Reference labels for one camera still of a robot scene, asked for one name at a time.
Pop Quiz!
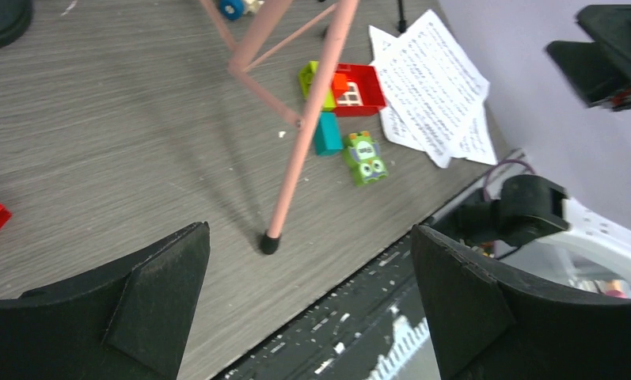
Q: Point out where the green monster face block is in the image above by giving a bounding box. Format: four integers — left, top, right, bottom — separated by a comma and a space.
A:
342, 131, 389, 186

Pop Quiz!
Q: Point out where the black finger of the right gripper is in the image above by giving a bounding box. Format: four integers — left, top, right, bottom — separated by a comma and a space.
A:
545, 4, 631, 108

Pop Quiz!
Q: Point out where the blue white toy car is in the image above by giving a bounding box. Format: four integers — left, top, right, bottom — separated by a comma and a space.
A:
219, 0, 264, 21

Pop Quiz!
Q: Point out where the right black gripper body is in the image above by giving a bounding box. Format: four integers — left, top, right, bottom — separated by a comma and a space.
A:
598, 31, 631, 112

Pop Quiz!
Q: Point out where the red window toy block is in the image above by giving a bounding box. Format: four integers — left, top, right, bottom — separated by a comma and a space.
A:
333, 63, 386, 117

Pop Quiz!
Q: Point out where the pink music stand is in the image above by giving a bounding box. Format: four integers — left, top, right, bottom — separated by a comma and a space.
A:
200, 0, 361, 257

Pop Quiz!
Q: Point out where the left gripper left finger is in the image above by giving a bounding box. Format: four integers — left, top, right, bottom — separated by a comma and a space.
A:
0, 222, 211, 379

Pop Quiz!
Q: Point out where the black round base mic stand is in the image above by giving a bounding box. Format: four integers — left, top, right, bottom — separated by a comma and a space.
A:
0, 0, 34, 48

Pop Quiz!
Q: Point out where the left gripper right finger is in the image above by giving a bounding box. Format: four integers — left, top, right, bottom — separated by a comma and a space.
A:
411, 225, 631, 379

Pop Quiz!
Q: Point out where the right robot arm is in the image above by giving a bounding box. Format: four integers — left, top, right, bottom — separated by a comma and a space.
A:
429, 4, 631, 286

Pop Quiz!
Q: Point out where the black tripod mic stand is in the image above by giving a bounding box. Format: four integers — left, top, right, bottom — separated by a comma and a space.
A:
397, 0, 407, 34

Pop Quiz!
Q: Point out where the lime green toy block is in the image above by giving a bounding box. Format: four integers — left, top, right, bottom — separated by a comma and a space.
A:
298, 60, 338, 112

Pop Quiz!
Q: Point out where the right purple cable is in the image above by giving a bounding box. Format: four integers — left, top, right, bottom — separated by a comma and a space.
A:
482, 158, 537, 203

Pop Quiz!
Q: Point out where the teal toy block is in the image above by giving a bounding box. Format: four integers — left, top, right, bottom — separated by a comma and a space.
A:
313, 112, 344, 156

